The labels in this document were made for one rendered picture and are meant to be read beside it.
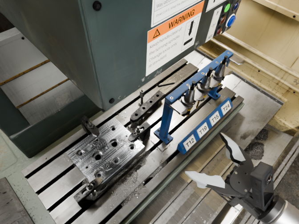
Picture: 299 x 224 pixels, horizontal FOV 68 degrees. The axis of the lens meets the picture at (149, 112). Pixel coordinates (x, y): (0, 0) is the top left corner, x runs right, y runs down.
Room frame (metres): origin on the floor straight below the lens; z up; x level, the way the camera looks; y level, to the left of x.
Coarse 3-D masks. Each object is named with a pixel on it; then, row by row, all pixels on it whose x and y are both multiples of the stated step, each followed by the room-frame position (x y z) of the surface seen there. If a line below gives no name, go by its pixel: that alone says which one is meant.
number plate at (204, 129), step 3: (204, 123) 0.66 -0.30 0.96; (201, 126) 0.64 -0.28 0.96; (204, 126) 0.65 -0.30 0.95; (207, 126) 0.65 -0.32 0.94; (198, 129) 0.62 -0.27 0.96; (201, 129) 0.62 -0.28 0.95; (204, 129) 0.63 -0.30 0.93; (207, 129) 0.64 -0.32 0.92; (198, 132) 0.61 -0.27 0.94; (201, 132) 0.61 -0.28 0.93; (204, 132) 0.62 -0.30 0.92; (198, 135) 0.60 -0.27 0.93; (201, 135) 0.60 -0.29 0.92
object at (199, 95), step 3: (195, 90) 0.66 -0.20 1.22; (198, 90) 0.66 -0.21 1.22; (195, 93) 0.64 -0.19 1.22; (198, 93) 0.64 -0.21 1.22; (201, 93) 0.64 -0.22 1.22; (195, 96) 0.62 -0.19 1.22; (198, 96) 0.62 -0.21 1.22; (201, 96) 0.62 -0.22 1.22; (198, 99) 0.61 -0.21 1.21; (201, 99) 0.61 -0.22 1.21
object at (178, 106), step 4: (176, 100) 0.59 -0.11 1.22; (172, 104) 0.57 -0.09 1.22; (176, 104) 0.57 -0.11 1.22; (180, 104) 0.57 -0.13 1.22; (172, 108) 0.55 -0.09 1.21; (176, 108) 0.55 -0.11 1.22; (180, 108) 0.55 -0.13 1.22; (184, 108) 0.55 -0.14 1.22; (180, 112) 0.53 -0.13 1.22; (184, 112) 0.53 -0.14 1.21
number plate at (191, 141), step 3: (192, 135) 0.58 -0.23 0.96; (189, 138) 0.56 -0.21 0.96; (192, 138) 0.57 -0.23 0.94; (186, 141) 0.54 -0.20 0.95; (189, 141) 0.55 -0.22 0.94; (192, 141) 0.56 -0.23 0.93; (195, 141) 0.56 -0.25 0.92; (186, 144) 0.53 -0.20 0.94; (189, 144) 0.54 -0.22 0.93; (192, 144) 0.54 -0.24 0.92; (186, 147) 0.52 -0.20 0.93; (189, 147) 0.53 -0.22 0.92; (186, 150) 0.51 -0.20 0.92
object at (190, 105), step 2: (184, 94) 0.62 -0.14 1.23; (194, 96) 0.61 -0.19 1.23; (182, 98) 0.60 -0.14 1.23; (194, 98) 0.60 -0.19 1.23; (182, 100) 0.58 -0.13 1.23; (184, 100) 0.59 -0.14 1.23; (194, 100) 0.59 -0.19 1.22; (182, 102) 0.58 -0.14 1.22; (184, 102) 0.58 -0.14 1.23; (186, 102) 0.58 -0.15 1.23; (192, 102) 0.58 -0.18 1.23; (194, 102) 0.59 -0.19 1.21; (184, 104) 0.58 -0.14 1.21; (186, 104) 0.57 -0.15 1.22; (188, 104) 0.57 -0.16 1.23; (190, 104) 0.57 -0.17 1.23; (192, 104) 0.57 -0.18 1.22; (188, 106) 0.57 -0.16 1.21; (190, 106) 0.57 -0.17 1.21; (192, 106) 0.57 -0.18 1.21
